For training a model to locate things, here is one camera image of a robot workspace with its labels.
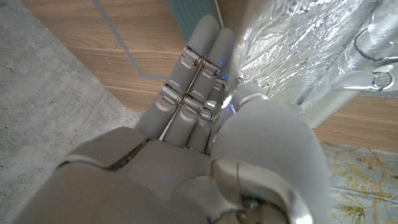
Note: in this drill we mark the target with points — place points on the floral backdrop cloth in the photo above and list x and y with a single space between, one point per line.
360 183

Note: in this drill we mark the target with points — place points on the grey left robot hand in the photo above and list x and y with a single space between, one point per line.
367 81

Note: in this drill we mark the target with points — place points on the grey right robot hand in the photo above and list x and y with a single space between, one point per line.
174 174

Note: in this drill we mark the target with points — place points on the aluminum foil roll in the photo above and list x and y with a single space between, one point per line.
289 46

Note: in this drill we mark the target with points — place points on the teal soap box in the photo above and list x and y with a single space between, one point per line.
192 15

